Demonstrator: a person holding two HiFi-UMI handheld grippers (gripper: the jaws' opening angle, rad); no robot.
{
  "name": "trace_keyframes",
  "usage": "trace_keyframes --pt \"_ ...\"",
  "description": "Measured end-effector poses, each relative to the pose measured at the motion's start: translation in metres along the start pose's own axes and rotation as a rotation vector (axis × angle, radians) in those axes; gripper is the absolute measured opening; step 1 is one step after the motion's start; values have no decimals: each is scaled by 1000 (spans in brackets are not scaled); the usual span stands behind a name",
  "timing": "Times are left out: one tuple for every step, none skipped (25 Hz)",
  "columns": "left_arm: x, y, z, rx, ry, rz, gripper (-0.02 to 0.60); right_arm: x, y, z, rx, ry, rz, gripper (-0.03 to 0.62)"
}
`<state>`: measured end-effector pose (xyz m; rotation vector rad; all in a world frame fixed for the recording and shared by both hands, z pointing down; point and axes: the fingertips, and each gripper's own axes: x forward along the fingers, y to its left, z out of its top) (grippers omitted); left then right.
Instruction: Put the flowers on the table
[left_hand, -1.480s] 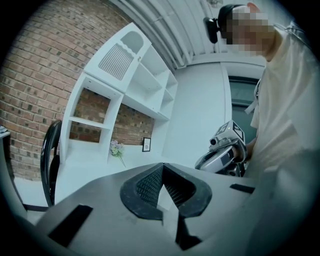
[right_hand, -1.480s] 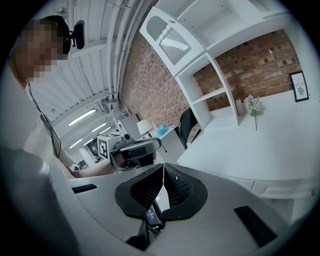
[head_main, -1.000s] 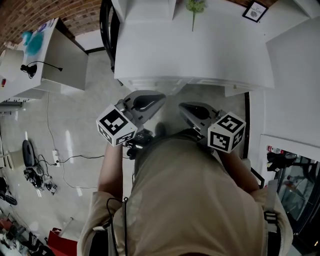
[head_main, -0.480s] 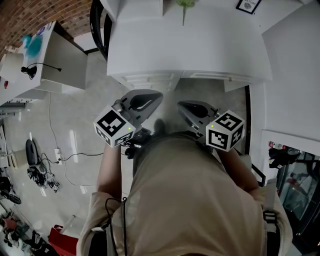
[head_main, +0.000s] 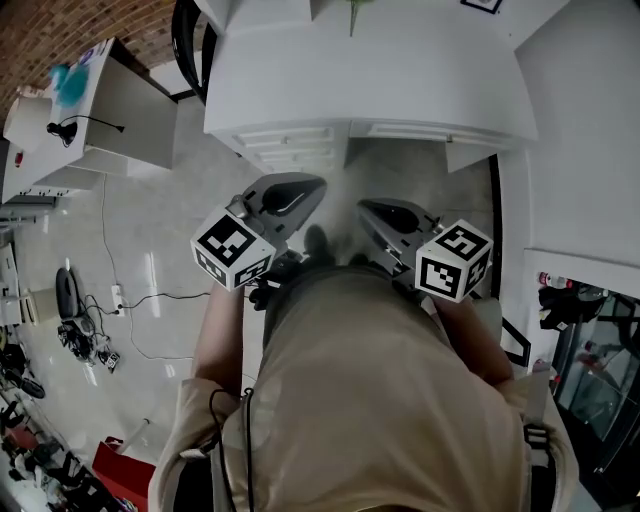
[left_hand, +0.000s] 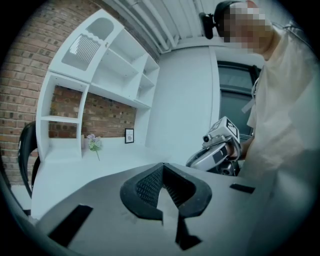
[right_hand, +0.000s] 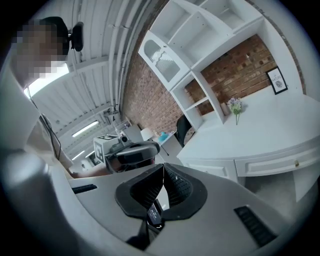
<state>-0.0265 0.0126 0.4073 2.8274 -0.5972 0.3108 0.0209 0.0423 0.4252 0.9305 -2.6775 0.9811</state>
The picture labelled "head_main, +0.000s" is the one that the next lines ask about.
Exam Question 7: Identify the person's beige shirt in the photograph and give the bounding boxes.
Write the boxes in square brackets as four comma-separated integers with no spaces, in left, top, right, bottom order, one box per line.
[148,263,577,512]

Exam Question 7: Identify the black framed glass door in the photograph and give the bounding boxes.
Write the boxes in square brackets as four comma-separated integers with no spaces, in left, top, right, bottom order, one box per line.
[551,288,640,482]

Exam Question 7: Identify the black framed picture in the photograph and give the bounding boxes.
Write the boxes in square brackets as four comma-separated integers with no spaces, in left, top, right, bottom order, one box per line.
[458,0,505,16]

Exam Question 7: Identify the black waist device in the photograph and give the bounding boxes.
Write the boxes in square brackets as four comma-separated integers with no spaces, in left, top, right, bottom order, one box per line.
[246,251,307,312]

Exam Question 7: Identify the red box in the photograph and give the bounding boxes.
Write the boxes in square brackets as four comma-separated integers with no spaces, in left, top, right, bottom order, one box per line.
[91,436,157,512]

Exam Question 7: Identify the black round floor object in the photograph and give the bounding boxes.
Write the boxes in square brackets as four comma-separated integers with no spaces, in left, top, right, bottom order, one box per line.
[53,266,82,322]

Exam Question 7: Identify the person's left shoe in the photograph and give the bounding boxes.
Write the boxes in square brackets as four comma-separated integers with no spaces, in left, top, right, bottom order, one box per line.
[302,223,338,270]

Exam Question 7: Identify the beige box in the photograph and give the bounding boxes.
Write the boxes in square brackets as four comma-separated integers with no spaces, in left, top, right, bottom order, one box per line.
[21,287,57,327]

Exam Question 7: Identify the black clip device with cable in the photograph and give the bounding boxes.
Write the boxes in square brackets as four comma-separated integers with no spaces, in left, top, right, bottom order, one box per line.
[45,113,126,150]

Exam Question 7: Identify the black bag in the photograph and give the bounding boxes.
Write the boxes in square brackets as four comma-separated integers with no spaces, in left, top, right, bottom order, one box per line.
[537,281,610,332]

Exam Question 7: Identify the white floor cable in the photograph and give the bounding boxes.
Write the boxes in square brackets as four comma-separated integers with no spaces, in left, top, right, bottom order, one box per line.
[101,171,195,362]

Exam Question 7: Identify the person's right forearm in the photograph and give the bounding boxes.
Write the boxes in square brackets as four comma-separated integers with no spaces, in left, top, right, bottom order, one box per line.
[430,293,515,387]

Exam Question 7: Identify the tangle of black cables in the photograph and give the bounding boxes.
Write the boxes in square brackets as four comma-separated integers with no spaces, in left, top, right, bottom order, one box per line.
[57,319,109,364]

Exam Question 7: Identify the floor clutter pile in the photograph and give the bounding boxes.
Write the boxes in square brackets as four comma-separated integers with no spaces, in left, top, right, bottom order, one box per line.
[0,319,104,512]

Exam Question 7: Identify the plastic bottle with red label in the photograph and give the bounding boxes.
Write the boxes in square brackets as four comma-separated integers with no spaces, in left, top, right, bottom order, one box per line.
[536,270,575,291]

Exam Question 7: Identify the black cable on shirt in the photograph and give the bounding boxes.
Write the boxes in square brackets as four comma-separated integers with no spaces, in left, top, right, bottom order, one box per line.
[207,386,257,512]

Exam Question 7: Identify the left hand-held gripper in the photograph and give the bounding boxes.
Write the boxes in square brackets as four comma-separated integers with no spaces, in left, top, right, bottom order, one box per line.
[189,171,329,292]

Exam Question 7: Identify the grey shoulder strap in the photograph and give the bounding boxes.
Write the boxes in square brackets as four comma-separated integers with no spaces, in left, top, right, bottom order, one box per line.
[521,368,557,512]

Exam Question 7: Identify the white hutch shelf unit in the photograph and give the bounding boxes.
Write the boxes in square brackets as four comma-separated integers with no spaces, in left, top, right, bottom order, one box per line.
[192,0,351,37]

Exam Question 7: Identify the black floor cable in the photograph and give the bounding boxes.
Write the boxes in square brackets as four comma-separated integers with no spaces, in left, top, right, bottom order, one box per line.
[119,290,212,310]

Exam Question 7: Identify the purple artificial flowers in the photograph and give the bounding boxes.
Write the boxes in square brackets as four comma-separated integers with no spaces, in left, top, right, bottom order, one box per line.
[343,0,377,38]

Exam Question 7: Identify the white side table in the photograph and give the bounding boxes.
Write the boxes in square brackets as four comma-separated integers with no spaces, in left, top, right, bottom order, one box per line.
[0,36,180,205]

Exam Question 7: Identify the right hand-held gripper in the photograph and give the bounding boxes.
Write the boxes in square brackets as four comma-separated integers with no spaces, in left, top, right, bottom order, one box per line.
[355,197,495,304]

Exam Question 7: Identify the black folding chair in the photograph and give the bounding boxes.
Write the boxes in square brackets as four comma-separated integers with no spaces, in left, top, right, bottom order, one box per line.
[170,0,220,107]

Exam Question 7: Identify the person's left forearm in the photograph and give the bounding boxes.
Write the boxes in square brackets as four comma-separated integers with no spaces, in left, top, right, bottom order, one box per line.
[191,282,247,399]

